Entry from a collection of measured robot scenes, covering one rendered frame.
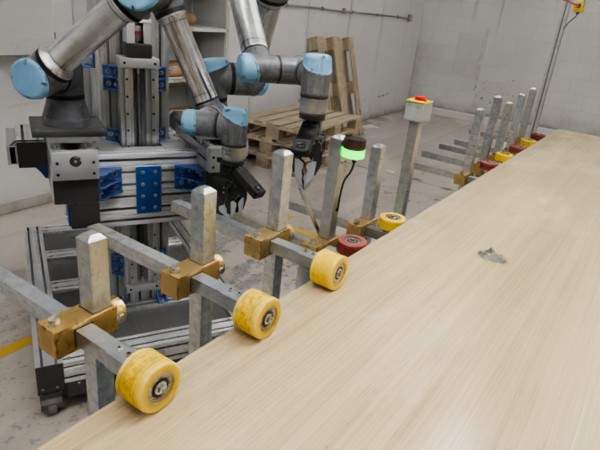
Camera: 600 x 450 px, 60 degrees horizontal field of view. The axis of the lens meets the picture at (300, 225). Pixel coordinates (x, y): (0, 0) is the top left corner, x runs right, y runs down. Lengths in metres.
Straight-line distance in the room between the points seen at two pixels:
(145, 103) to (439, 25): 7.77
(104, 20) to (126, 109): 0.45
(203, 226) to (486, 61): 8.36
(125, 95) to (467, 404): 1.51
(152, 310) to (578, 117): 7.64
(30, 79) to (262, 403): 1.20
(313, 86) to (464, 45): 7.96
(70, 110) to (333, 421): 1.35
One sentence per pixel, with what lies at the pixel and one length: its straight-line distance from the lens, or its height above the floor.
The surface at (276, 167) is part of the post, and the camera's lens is 1.21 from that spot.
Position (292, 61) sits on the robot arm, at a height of 1.33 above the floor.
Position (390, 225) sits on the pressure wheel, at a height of 0.89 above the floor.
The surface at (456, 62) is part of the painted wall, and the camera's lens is 9.33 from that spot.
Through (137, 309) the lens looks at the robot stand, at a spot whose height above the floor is 0.22.
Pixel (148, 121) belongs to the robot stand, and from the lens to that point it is 2.03.
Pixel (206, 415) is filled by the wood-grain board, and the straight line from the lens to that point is 0.83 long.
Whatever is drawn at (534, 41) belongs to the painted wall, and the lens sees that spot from 9.07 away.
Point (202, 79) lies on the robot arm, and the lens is 1.68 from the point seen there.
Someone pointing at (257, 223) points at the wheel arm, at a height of 0.86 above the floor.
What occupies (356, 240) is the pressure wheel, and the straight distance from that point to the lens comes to 1.42.
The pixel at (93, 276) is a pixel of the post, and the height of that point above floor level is 1.04.
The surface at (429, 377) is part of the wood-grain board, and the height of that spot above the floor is 0.90.
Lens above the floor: 1.47
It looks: 23 degrees down
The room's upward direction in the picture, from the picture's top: 6 degrees clockwise
